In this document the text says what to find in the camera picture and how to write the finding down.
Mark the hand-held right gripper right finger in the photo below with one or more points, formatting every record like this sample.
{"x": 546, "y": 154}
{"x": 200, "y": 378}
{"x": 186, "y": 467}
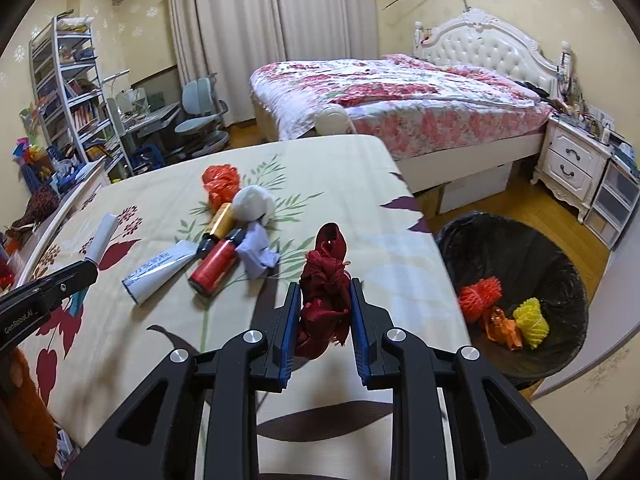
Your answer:
{"x": 358, "y": 332}

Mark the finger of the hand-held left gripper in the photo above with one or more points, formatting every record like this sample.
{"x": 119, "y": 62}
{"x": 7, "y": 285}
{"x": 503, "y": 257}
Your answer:
{"x": 65, "y": 282}

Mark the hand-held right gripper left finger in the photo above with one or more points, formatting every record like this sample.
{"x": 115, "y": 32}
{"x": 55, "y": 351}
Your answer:
{"x": 290, "y": 332}

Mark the teal paper piece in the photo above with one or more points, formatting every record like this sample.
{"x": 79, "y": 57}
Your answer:
{"x": 76, "y": 306}

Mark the dark red fabric ribbon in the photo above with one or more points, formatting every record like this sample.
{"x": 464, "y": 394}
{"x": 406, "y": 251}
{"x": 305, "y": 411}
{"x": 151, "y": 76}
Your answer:
{"x": 322, "y": 300}

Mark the white paper roll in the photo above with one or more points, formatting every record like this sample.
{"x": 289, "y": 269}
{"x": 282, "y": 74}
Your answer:
{"x": 102, "y": 240}

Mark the lavender paper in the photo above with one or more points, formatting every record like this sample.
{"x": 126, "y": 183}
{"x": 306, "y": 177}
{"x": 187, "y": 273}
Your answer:
{"x": 257, "y": 252}

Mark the white printed tube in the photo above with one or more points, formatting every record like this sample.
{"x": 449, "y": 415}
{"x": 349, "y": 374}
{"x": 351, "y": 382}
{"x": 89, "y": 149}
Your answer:
{"x": 157, "y": 272}

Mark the red bottle black cap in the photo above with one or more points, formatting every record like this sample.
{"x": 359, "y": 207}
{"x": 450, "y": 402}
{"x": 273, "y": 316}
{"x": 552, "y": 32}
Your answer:
{"x": 215, "y": 265}

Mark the red foam fruit net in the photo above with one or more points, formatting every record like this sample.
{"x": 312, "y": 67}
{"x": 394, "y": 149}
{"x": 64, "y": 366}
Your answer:
{"x": 479, "y": 300}
{"x": 222, "y": 185}

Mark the gold label brown bottle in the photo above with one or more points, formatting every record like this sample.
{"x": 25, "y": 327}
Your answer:
{"x": 221, "y": 225}

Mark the white paper ball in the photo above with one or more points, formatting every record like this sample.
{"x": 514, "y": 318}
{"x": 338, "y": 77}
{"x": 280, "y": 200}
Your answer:
{"x": 255, "y": 202}

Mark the orange plastic wrapper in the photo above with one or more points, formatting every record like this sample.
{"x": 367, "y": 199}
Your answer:
{"x": 495, "y": 324}

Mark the orange paper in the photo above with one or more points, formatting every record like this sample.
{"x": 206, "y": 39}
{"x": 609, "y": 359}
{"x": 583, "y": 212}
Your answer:
{"x": 514, "y": 336}

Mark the yellow foam fruit net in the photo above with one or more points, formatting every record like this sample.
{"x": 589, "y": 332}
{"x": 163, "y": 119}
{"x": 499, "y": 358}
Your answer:
{"x": 531, "y": 322}

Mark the black-lined trash bin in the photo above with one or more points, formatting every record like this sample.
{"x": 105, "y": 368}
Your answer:
{"x": 525, "y": 255}

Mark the person's left forearm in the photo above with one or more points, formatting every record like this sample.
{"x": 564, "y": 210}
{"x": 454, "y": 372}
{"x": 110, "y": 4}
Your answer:
{"x": 25, "y": 410}

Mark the brown knitted item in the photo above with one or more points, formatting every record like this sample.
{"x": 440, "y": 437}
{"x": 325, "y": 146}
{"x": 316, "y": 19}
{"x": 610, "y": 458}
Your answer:
{"x": 37, "y": 207}

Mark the colourful pinwheel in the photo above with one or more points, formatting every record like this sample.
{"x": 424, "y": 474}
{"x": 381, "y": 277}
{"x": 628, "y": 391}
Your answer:
{"x": 31, "y": 150}

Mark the floral beige tablecloth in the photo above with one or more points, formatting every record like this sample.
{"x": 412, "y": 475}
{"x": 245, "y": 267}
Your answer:
{"x": 350, "y": 195}

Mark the blue crate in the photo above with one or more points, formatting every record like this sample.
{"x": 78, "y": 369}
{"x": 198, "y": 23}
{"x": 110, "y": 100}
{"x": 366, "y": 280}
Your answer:
{"x": 148, "y": 157}

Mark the grey study desk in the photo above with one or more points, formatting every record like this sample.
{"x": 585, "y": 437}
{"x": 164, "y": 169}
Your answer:
{"x": 150, "y": 117}

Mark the white storage box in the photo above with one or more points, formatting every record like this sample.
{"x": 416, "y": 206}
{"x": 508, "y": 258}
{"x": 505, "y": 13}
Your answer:
{"x": 475, "y": 187}

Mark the white bookshelf with books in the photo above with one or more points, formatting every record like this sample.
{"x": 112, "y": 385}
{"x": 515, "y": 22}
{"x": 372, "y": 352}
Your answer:
{"x": 75, "y": 90}

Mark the white desk lamp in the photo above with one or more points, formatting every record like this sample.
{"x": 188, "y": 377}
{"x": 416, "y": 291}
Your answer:
{"x": 114, "y": 80}

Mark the blue-grey office chair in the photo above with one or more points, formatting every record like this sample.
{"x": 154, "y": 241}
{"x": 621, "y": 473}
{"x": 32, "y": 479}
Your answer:
{"x": 200, "y": 120}

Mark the cream chair backrest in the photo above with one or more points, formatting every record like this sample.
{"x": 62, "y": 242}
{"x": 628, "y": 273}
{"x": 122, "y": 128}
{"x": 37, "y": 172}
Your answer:
{"x": 334, "y": 121}

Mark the floral pink bedspread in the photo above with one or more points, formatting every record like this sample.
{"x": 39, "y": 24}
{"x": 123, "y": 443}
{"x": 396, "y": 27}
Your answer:
{"x": 400, "y": 90}

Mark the white nightstand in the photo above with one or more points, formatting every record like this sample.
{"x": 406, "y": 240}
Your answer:
{"x": 567, "y": 161}

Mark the clear plastic drawer unit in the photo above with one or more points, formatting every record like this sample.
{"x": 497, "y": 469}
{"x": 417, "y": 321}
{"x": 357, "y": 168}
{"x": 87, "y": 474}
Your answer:
{"x": 612, "y": 201}

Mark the beige curtain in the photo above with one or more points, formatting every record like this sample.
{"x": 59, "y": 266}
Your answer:
{"x": 225, "y": 35}
{"x": 325, "y": 7}

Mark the black cloth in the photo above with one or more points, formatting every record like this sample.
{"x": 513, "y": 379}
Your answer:
{"x": 536, "y": 89}

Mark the group of toiletry bottles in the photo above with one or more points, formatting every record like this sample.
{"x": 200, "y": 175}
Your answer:
{"x": 585, "y": 119}

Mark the white bed tufted headboard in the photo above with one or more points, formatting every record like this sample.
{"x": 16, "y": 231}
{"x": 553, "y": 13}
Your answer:
{"x": 480, "y": 45}

